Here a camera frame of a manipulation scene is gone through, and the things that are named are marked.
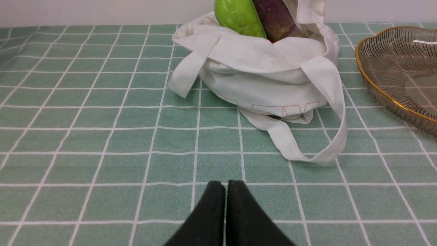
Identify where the green checkered tablecloth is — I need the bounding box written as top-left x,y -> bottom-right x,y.
0,23 -> 436,246

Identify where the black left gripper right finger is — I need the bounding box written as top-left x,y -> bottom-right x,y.
225,180 -> 295,246

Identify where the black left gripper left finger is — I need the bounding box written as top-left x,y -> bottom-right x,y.
165,181 -> 225,246

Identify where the gold-rimmed glass plate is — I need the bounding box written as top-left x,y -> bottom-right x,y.
355,26 -> 436,136

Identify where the green gourd vegetable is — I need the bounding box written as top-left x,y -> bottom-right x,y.
214,0 -> 267,39

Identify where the purple eggplant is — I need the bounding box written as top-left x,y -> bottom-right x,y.
253,0 -> 304,43

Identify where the white cloth tote bag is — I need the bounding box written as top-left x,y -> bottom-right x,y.
168,0 -> 348,163

